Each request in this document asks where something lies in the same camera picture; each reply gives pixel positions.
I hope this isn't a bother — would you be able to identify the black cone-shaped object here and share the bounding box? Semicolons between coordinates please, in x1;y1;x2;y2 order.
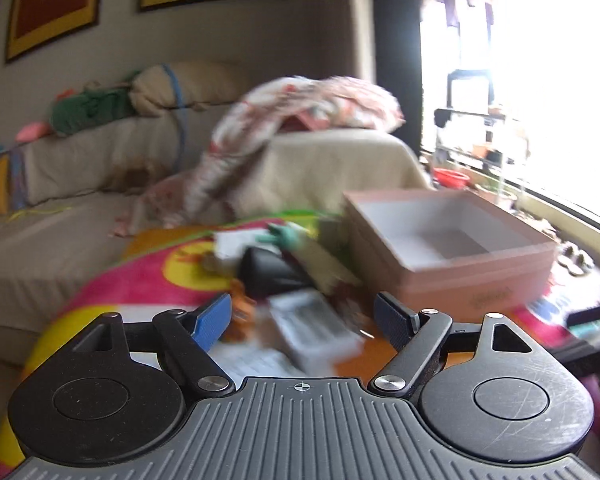
236;247;314;301

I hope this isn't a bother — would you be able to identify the white battery charger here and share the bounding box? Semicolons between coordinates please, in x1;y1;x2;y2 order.
268;288;364;376

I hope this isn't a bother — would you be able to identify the colourful cartoon play mat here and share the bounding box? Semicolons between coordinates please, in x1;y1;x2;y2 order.
0;232;593;479

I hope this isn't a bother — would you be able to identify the pink cardboard box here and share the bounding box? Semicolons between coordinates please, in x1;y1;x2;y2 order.
343;190;557;322

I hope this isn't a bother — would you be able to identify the small white carton box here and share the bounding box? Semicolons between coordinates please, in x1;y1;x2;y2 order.
213;228;278;266

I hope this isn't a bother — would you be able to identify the teal plastic toy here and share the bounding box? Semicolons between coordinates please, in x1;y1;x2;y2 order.
256;223;311;252

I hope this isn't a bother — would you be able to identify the floral pink blanket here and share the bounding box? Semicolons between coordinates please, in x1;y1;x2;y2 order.
110;75;406;239

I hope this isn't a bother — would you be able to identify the red plastic basin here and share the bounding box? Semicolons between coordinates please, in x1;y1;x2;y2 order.
431;167;470;190

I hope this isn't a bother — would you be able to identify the beige covered sofa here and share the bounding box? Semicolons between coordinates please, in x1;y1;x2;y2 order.
0;116;428;364

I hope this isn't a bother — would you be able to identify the metal balcony shelf rack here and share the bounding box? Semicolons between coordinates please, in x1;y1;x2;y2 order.
430;70;530;202

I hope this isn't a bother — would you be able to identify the green plush cushion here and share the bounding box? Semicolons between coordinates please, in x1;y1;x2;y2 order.
48;88;136;136

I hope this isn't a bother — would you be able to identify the beige pillow with blue strap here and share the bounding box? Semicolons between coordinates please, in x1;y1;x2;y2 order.
129;60;251;117

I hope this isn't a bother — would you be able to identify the yellow framed wall picture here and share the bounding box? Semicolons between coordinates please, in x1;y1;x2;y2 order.
5;0;100;63

